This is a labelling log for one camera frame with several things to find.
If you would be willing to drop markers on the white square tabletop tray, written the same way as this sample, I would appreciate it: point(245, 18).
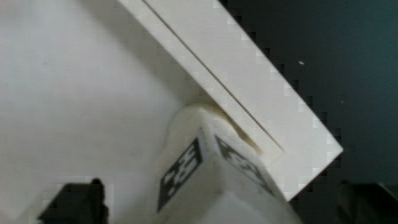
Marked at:
point(108, 63)

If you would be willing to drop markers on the white leg with tag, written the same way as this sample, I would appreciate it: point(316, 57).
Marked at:
point(211, 185)

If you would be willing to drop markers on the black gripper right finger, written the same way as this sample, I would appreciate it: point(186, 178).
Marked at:
point(366, 203)

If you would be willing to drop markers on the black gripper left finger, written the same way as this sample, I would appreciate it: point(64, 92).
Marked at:
point(76, 206)

